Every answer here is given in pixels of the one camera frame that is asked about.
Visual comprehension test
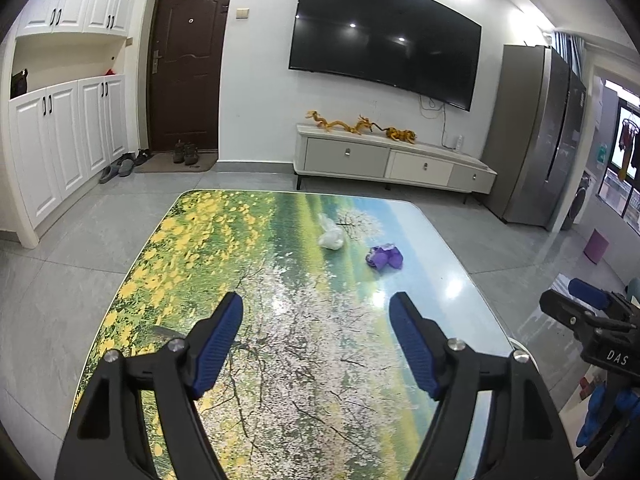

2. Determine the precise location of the black wall television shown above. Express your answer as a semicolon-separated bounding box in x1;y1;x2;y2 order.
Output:
288;0;483;112

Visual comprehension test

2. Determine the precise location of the golden tiger ornament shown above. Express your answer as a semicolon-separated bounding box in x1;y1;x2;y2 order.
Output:
382;127;418;146

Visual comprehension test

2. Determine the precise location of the person's right hand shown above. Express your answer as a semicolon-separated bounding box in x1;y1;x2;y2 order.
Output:
575;384;640;450

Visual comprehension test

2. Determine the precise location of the grey curtain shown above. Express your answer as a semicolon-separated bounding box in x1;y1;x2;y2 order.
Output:
550;30;586;77

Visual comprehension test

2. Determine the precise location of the long golden dragon ornament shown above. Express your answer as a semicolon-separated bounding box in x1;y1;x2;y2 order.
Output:
306;110;352;134

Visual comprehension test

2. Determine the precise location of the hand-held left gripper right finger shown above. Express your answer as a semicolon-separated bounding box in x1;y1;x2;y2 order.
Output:
389;291;568;480

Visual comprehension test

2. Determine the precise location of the glass balcony door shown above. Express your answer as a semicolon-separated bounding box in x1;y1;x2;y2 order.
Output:
590;67;640;237

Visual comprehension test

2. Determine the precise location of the white television stand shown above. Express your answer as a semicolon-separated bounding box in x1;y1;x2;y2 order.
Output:
295;122;498;204

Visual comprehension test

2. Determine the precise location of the red hanging garment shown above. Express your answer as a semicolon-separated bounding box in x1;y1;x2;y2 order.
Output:
617;119;640;153

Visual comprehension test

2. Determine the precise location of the white plastic bag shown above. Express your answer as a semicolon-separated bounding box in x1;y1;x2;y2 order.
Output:
318;213;346;251

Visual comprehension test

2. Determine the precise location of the purple bin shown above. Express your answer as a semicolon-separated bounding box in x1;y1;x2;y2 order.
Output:
582;228;611;264

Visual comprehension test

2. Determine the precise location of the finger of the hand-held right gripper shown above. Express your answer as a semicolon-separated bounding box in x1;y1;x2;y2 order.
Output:
567;277;633;314
539;289;601;333

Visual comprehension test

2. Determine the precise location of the white wall cabinet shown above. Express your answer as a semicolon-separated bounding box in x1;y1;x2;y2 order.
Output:
7;0;138;249

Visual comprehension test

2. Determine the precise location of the purple crumpled cloth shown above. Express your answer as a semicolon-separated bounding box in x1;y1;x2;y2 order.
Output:
365;244;405;272

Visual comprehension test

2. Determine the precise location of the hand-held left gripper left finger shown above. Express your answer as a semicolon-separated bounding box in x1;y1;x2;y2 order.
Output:
54;291;245;480

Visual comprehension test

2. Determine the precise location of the brown entrance door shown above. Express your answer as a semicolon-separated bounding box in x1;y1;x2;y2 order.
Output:
146;0;236;154

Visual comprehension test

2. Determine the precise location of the television cable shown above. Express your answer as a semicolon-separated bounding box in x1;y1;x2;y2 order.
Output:
419;93;461;151

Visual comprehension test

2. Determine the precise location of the small golden dragon ornament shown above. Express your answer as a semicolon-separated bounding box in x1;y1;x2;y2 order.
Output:
350;116;382;136

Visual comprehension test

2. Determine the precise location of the brown doormat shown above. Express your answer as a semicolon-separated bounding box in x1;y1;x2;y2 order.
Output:
133;152;219;175

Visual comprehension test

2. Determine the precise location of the grey refrigerator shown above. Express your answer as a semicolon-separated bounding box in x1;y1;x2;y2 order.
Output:
482;44;589;234

